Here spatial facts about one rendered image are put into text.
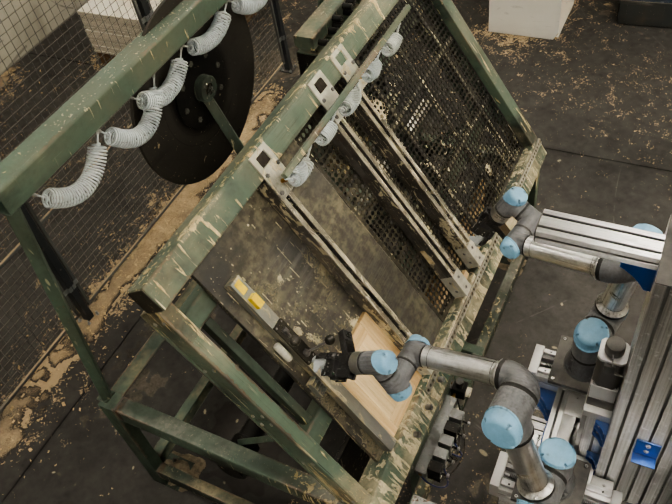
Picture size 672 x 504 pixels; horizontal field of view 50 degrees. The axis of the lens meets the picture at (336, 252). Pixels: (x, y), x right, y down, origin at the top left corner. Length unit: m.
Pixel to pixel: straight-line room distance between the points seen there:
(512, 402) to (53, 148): 1.55
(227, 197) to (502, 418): 1.09
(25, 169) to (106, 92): 0.39
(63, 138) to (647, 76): 4.67
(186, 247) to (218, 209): 0.18
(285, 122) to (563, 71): 3.79
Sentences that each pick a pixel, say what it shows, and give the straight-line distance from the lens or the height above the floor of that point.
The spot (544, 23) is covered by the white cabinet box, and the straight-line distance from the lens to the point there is 6.40.
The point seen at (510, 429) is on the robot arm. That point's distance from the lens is 2.08.
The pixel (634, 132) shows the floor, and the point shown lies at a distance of 5.57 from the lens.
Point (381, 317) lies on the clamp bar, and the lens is 2.82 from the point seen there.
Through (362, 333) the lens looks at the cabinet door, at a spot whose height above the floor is 1.20.
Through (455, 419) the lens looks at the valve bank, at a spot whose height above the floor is 0.76.
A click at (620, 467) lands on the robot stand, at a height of 1.05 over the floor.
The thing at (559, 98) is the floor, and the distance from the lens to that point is 5.82.
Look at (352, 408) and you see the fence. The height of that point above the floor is 1.12.
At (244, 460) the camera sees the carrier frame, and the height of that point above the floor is 0.79.
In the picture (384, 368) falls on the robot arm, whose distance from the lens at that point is 2.22.
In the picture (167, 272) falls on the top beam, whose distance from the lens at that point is 2.21.
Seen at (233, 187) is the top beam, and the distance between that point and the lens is 2.40.
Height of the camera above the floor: 3.49
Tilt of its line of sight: 48 degrees down
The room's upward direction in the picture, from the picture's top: 11 degrees counter-clockwise
